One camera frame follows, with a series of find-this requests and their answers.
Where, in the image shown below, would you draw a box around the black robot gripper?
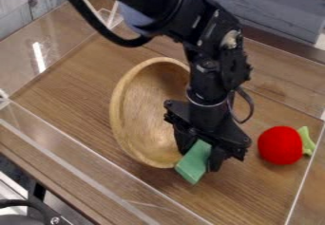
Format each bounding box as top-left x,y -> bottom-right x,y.
163,93 -> 251,172

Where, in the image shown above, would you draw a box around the green rectangular block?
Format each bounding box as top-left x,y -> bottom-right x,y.
175,140 -> 211,185

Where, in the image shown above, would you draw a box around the light wooden bowl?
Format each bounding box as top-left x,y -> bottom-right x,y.
109,57 -> 188,169

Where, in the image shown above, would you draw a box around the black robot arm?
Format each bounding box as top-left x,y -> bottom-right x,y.
68,0 -> 251,172

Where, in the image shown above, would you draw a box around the red plush tomato toy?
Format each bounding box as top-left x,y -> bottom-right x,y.
258,126 -> 315,165

